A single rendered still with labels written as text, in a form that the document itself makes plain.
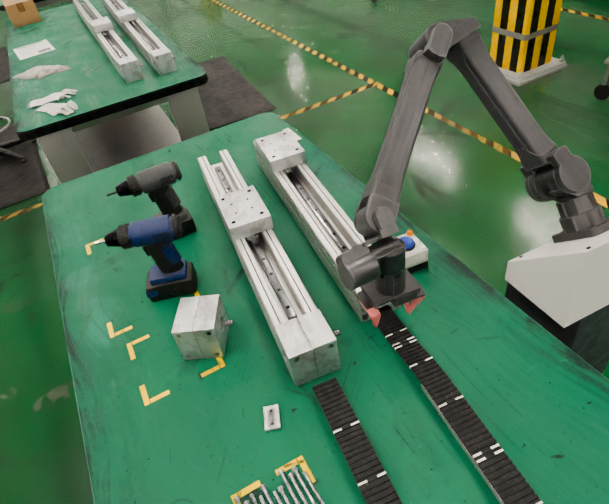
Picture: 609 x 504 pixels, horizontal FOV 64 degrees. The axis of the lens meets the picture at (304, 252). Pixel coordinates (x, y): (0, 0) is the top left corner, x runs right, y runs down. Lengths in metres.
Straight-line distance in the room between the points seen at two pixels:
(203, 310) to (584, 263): 0.75
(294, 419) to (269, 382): 0.10
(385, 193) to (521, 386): 0.44
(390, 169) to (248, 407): 0.54
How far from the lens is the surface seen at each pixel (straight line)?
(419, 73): 1.03
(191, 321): 1.06
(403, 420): 0.97
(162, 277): 1.24
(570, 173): 1.12
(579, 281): 1.05
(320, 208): 1.36
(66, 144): 2.67
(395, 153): 0.95
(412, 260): 1.18
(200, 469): 0.98
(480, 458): 0.91
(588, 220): 1.15
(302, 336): 0.97
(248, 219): 1.23
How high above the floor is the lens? 1.62
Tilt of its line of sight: 41 degrees down
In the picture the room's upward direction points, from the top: 10 degrees counter-clockwise
